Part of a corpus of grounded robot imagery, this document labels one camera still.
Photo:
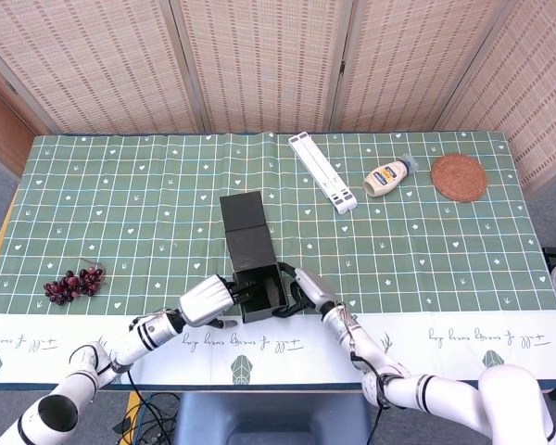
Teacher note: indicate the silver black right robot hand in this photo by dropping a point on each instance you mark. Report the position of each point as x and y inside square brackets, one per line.
[315, 289]

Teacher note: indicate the green grid tablecloth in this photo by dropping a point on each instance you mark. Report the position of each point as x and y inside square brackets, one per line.
[120, 185]

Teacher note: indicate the round brown woven coaster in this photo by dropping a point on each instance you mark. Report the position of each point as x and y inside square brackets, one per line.
[458, 178]

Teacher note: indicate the black folding cardboard box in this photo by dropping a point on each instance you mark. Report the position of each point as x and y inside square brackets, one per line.
[248, 245]

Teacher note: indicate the cream mayonnaise squeeze bottle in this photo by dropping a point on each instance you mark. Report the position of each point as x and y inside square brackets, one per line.
[384, 178]

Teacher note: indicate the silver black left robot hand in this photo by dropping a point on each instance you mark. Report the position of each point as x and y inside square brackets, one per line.
[206, 301]

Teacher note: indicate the dark red grape bunch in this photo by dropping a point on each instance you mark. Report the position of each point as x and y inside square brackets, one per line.
[74, 285]

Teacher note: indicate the white folding stand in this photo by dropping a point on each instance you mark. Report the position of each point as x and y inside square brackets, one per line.
[322, 174]

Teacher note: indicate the bamboo folding screen panel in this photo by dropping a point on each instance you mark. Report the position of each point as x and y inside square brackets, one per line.
[412, 60]
[97, 60]
[542, 92]
[264, 60]

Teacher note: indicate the brown wooden door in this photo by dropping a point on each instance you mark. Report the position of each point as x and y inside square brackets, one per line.
[0, 134]

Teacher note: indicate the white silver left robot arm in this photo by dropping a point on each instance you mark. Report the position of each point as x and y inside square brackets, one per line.
[143, 336]

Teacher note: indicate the grey blue robot torso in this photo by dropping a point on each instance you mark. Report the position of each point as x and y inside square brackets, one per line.
[269, 417]

